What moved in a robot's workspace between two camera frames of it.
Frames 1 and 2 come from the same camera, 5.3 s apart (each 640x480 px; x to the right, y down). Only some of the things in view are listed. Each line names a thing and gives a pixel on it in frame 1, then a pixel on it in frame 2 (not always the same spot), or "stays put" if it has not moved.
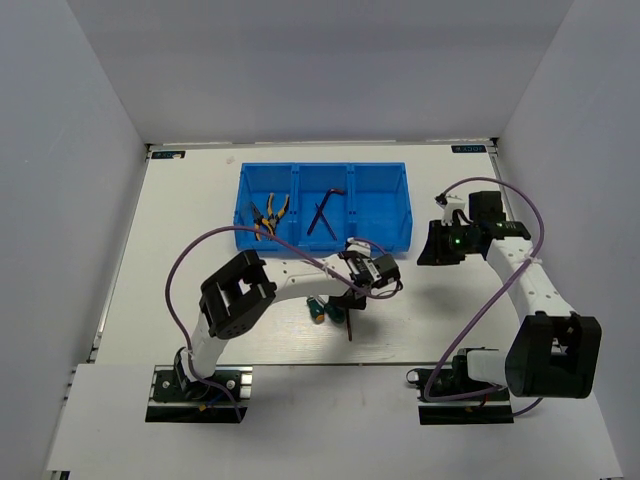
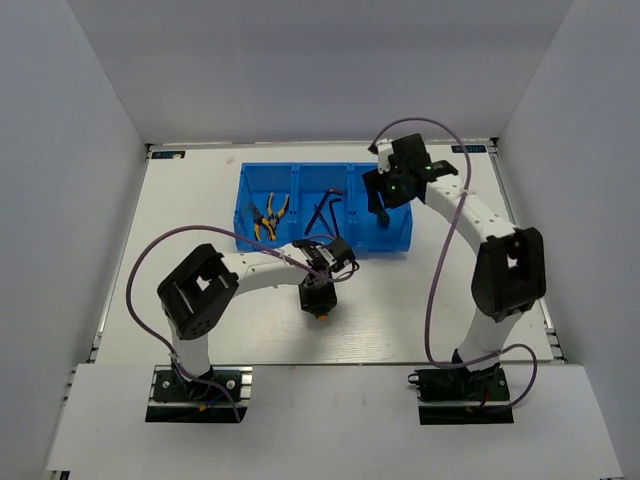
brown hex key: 348,325 to 333,213
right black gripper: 435,252 to 374,182
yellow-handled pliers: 271,221 stays put
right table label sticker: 468,149 stays put
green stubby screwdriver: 336,313 to 383,219
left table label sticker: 167,154 stays put
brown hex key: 322,207 stays put
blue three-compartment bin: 321,205 stays put
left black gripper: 348,302 to 328,297
